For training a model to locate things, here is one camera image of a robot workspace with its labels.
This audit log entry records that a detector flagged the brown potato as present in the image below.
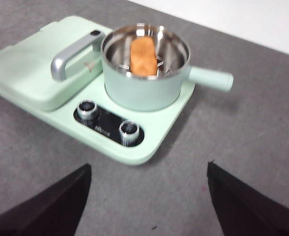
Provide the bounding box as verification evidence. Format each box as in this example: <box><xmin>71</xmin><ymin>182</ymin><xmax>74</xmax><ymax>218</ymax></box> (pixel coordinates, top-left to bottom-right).
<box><xmin>129</xmin><ymin>36</ymin><xmax>158</xmax><ymax>77</ymax></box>

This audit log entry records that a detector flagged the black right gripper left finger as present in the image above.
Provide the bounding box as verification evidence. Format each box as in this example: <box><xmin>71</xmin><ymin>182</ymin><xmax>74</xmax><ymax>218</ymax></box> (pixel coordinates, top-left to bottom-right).
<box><xmin>0</xmin><ymin>163</ymin><xmax>92</xmax><ymax>236</ymax></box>

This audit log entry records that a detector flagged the chrome griddle cover handle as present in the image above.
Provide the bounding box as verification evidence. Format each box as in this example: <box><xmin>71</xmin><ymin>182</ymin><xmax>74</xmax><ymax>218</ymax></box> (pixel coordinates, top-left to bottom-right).
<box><xmin>50</xmin><ymin>29</ymin><xmax>106</xmax><ymax>81</ymax></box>

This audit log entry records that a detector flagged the mint green breakfast machine base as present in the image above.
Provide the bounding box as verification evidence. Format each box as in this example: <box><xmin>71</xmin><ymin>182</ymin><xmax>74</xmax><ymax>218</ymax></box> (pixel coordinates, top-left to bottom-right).
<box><xmin>0</xmin><ymin>73</ymin><xmax>197</xmax><ymax>166</ymax></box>

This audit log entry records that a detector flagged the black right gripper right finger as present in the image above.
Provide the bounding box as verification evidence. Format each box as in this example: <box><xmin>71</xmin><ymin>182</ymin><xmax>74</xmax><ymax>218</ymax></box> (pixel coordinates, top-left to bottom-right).
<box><xmin>207</xmin><ymin>161</ymin><xmax>289</xmax><ymax>236</ymax></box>

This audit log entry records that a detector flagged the mint green saucepan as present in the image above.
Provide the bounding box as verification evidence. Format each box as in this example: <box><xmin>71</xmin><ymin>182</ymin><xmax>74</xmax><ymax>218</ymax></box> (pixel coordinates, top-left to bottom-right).
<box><xmin>100</xmin><ymin>23</ymin><xmax>235</xmax><ymax>111</ymax></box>

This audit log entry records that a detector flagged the silver control knob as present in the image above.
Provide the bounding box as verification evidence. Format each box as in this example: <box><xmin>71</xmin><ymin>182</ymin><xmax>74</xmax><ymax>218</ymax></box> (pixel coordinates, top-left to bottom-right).
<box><xmin>119</xmin><ymin>120</ymin><xmax>140</xmax><ymax>146</ymax></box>
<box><xmin>77</xmin><ymin>100</ymin><xmax>98</xmax><ymax>121</ymax></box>

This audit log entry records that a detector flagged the mint green griddle cover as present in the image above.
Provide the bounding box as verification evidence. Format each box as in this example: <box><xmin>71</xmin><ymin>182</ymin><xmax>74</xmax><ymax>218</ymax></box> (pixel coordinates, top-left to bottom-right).
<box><xmin>0</xmin><ymin>15</ymin><xmax>113</xmax><ymax>112</ymax></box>

